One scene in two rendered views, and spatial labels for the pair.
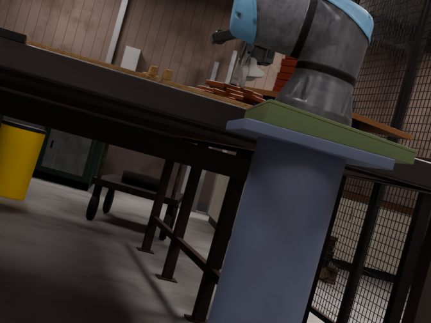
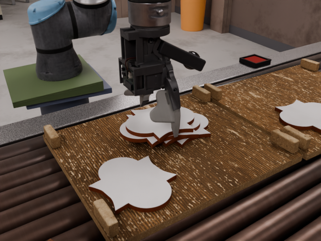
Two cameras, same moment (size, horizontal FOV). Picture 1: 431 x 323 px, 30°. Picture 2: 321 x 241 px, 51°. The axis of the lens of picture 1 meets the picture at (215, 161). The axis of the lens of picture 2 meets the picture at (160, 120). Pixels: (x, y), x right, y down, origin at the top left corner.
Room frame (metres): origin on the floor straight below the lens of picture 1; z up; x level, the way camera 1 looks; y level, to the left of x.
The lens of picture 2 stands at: (2.63, -0.22, 1.32)
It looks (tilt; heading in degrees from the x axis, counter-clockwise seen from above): 29 degrees down; 159
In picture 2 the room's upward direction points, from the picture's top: straight up
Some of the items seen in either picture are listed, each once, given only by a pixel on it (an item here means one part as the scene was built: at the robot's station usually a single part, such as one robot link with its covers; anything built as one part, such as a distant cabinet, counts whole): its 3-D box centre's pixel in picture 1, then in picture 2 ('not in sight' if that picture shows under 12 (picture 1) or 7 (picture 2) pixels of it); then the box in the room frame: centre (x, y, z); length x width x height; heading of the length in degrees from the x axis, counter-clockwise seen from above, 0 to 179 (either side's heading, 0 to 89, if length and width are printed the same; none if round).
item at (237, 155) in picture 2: (229, 107); (166, 147); (2.09, 0.00, 0.93); 0.41 x 0.35 x 0.02; 101
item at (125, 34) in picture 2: (259, 40); (146, 58); (2.06, -0.03, 1.11); 0.09 x 0.08 x 0.12; 98
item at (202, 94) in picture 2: (167, 75); (201, 93); (1.92, 0.17, 0.95); 0.06 x 0.02 x 0.03; 11
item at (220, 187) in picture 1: (306, 216); not in sight; (9.42, -1.20, 0.42); 2.15 x 1.74 x 0.84; 96
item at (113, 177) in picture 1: (147, 167); not in sight; (7.29, 0.58, 0.55); 1.39 x 0.81 x 1.10; 3
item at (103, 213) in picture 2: not in sight; (106, 217); (2.26, -0.16, 0.95); 0.06 x 0.02 x 0.03; 11
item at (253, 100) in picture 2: (70, 61); (302, 100); (2.02, 0.42, 0.93); 0.41 x 0.35 x 0.02; 100
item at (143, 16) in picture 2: not in sight; (150, 13); (2.06, -0.02, 1.19); 0.08 x 0.08 x 0.05
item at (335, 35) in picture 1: (334, 36); (51, 22); (1.51, -0.15, 1.07); 0.13 x 0.12 x 0.14; 92
